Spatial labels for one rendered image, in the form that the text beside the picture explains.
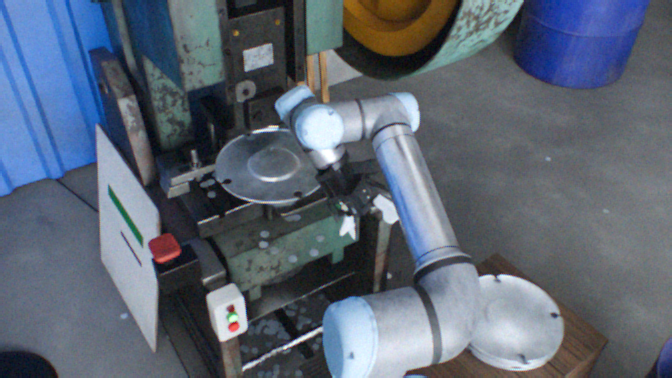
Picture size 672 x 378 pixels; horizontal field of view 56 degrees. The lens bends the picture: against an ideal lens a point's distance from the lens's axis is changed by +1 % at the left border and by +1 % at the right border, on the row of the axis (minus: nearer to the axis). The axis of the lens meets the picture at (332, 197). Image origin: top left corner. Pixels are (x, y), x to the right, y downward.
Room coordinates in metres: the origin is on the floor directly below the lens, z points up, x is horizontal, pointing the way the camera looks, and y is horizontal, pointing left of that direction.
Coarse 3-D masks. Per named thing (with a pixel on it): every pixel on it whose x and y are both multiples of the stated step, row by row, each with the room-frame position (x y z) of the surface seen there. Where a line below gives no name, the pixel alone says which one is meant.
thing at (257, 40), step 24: (240, 0) 1.28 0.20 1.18; (264, 0) 1.32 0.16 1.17; (240, 24) 1.24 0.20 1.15; (264, 24) 1.27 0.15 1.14; (240, 48) 1.23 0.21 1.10; (264, 48) 1.26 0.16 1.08; (240, 72) 1.23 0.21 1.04; (264, 72) 1.26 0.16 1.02; (216, 96) 1.30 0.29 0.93; (240, 96) 1.21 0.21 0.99; (264, 96) 1.23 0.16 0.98; (240, 120) 1.22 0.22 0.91; (264, 120) 1.22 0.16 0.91
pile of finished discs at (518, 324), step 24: (480, 288) 1.15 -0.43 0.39; (504, 288) 1.15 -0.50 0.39; (528, 288) 1.16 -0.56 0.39; (480, 312) 1.07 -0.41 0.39; (504, 312) 1.07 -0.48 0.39; (528, 312) 1.07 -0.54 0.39; (552, 312) 1.08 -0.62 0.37; (480, 336) 0.99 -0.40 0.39; (504, 336) 0.99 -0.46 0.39; (528, 336) 0.99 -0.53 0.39; (552, 336) 0.99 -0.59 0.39; (504, 360) 0.92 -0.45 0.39; (528, 360) 0.92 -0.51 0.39
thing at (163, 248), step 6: (168, 234) 0.99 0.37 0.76; (150, 240) 0.97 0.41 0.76; (156, 240) 0.97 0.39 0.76; (162, 240) 0.97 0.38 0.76; (168, 240) 0.97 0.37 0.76; (174, 240) 0.97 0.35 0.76; (150, 246) 0.95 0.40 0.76; (156, 246) 0.95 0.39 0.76; (162, 246) 0.95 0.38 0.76; (168, 246) 0.95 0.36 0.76; (174, 246) 0.95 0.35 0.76; (156, 252) 0.94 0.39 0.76; (162, 252) 0.94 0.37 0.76; (168, 252) 0.94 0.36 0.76; (174, 252) 0.94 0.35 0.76; (156, 258) 0.92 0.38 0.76; (162, 258) 0.92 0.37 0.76; (168, 258) 0.93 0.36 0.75
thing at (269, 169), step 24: (240, 144) 1.30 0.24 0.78; (264, 144) 1.30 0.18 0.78; (288, 144) 1.30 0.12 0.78; (216, 168) 1.20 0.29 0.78; (240, 168) 1.20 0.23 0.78; (264, 168) 1.20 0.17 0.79; (288, 168) 1.20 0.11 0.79; (312, 168) 1.21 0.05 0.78; (240, 192) 1.11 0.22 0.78; (264, 192) 1.11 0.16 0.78; (288, 192) 1.11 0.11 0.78; (312, 192) 1.12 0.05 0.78
